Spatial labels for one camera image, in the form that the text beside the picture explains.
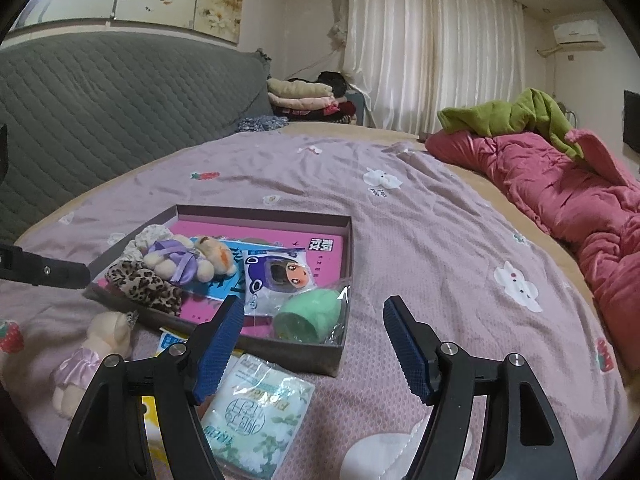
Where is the leopard print scrunchie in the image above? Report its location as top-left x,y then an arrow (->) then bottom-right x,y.
104,259 -> 186,317

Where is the black television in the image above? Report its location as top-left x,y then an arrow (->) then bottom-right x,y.
622,89 -> 640,153

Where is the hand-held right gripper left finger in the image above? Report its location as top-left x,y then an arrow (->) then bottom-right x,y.
54,295 -> 246,480

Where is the green blanket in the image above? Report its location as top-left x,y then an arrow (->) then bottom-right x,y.
437,88 -> 583,161

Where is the white curtain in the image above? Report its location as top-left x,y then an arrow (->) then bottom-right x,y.
345,0 -> 526,136

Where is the pink quilt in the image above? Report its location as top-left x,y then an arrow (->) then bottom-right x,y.
425,127 -> 640,346

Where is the white floral scrunchie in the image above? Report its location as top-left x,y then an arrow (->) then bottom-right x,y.
124,225 -> 173,261

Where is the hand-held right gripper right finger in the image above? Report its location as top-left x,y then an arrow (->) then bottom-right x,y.
382,296 -> 571,480

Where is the dark patterned cloth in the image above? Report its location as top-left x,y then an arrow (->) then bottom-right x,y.
235,115 -> 291,135

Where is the grey quilted headboard cover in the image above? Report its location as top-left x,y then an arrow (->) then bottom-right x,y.
0,30 -> 273,246

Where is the plush bear pink dress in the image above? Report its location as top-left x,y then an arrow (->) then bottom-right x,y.
52,311 -> 135,418

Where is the green tissue packet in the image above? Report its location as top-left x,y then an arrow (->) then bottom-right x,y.
200,352 -> 316,480

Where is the pink book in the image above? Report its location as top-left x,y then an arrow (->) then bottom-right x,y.
97,219 -> 346,333

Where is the green cup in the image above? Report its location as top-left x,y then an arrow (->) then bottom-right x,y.
274,287 -> 346,346

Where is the yellow cartoon packet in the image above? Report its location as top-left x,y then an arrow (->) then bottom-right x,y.
141,327 -> 188,466

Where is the white cartoon mask packet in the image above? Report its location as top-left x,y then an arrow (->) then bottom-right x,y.
241,247 -> 315,317

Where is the dark cardboard box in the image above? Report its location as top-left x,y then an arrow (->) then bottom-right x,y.
82,204 -> 353,377

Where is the white air conditioner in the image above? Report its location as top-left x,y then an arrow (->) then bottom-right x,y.
552,20 -> 601,45

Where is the plush bear purple dress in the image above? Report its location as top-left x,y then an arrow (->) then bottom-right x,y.
142,235 -> 240,285

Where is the pile of folded clothes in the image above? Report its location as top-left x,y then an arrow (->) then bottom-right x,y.
266,71 -> 358,123

